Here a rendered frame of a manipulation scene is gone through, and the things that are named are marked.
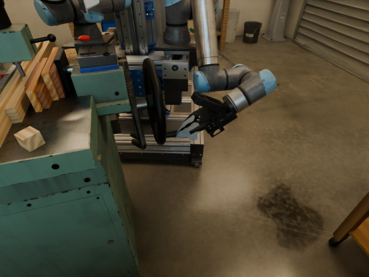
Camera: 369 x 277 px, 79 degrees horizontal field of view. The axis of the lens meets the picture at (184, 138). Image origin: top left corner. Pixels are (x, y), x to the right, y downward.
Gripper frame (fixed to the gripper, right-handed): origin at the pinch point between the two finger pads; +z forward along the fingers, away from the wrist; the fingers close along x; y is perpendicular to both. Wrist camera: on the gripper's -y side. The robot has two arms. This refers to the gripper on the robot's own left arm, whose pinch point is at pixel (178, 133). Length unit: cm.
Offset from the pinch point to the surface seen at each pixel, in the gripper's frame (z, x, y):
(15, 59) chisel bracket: 19.8, 5.4, -43.0
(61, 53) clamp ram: 12.3, 10.0, -37.3
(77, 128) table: 14.5, -12.5, -27.7
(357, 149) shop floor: -96, 30, 140
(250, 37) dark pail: -139, 287, 153
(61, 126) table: 17.6, -10.6, -29.4
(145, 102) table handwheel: 3.2, 7.6, -12.2
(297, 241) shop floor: -16, -19, 94
